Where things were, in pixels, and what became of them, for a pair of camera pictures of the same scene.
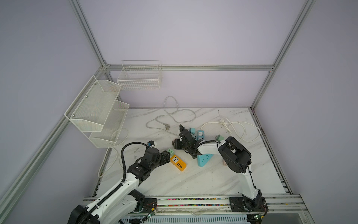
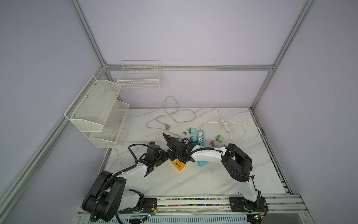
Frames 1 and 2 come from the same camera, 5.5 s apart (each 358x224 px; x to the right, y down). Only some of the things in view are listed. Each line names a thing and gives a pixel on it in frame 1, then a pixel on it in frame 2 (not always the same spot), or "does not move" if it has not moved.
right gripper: (176, 146) to (169, 156)
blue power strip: (201, 135) does not move
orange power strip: (178, 163) does not move
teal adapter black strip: (192, 130) does not move
